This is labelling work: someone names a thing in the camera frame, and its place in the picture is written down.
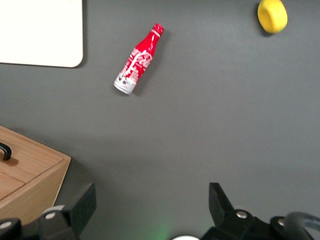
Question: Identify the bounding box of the wooden drawer front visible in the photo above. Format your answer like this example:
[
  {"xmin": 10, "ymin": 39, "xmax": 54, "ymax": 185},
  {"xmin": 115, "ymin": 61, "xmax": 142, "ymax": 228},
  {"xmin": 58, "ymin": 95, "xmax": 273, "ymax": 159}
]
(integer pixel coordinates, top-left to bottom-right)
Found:
[
  {"xmin": 0, "ymin": 125, "xmax": 72, "ymax": 187},
  {"xmin": 0, "ymin": 171, "xmax": 27, "ymax": 202}
]

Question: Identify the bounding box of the small red can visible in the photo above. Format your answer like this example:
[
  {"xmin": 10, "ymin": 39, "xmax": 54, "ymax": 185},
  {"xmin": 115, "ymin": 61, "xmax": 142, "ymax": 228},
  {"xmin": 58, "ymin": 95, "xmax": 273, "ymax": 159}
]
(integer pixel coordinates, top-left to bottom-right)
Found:
[{"xmin": 113, "ymin": 23, "xmax": 166, "ymax": 96}]

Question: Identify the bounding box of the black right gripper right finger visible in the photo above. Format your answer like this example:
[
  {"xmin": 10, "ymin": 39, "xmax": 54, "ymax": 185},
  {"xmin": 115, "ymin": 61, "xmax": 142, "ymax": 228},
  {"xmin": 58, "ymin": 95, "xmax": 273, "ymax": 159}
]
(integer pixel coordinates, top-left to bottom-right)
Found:
[{"xmin": 199, "ymin": 182, "xmax": 276, "ymax": 240}]

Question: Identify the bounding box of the black metal drawer handle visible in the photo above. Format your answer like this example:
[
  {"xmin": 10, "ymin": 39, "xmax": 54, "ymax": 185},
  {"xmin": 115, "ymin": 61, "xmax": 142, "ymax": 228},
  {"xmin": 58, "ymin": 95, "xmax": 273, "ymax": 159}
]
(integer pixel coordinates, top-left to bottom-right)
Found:
[{"xmin": 0, "ymin": 141, "xmax": 13, "ymax": 161}]

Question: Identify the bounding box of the yellow lemon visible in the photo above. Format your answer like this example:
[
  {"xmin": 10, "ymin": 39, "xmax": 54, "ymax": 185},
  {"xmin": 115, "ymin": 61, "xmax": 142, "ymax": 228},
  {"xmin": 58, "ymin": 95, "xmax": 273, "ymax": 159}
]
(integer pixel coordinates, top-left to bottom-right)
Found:
[{"xmin": 257, "ymin": 0, "xmax": 289, "ymax": 35}]

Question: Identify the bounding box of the beige plastic tray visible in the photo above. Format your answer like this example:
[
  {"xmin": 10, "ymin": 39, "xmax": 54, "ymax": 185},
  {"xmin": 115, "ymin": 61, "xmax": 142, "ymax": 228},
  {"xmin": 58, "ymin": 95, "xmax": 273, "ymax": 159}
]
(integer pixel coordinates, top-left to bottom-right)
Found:
[{"xmin": 0, "ymin": 0, "xmax": 84, "ymax": 69}]

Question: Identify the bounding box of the black cable along right arm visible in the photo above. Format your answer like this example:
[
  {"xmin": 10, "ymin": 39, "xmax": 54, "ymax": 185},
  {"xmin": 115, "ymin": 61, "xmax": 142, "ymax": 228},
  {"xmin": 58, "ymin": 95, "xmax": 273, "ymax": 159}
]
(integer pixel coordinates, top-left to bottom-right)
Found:
[{"xmin": 284, "ymin": 211, "xmax": 320, "ymax": 240}]

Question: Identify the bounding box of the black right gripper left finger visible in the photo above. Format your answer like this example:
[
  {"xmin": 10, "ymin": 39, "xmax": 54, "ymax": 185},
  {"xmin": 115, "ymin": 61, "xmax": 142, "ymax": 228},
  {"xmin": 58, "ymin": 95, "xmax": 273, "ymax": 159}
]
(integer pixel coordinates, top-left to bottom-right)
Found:
[{"xmin": 37, "ymin": 182, "xmax": 97, "ymax": 240}]

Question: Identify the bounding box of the wooden drawer cabinet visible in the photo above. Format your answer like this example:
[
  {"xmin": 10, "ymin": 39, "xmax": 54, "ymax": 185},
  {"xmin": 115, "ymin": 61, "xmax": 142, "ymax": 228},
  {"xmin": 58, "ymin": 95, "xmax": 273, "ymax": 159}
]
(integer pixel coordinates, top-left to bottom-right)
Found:
[{"xmin": 0, "ymin": 125, "xmax": 72, "ymax": 226}]

